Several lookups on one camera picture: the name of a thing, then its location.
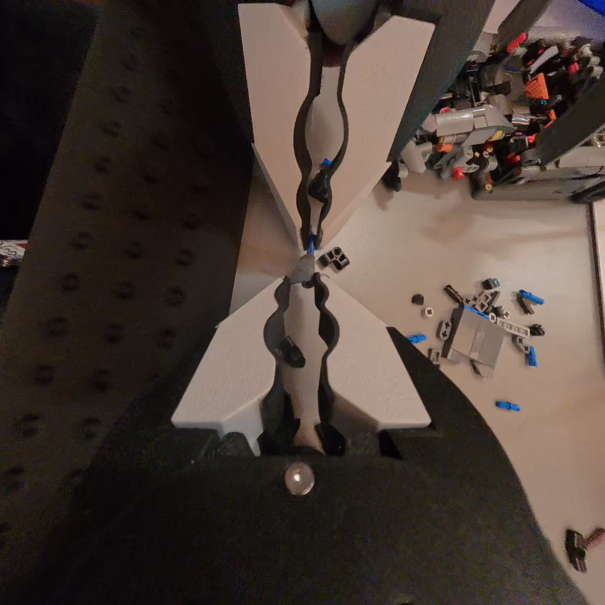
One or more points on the blue lego pin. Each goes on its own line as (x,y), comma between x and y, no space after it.
(311,246)

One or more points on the dark lego axle connector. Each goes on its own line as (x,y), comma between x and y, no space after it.
(579,548)

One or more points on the grey curved lego panel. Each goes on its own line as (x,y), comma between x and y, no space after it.
(302,273)

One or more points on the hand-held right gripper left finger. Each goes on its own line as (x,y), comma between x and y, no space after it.
(222,378)

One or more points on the scattered loose lego pieces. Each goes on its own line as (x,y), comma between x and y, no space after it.
(529,297)

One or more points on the lego car model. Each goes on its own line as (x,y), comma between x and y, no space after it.
(543,185)

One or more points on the black perforated board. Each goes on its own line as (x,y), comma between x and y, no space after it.
(118,236)

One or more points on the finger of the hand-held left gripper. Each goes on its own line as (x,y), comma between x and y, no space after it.
(383,94)
(269,94)

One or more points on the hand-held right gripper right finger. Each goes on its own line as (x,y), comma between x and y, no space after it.
(378,378)

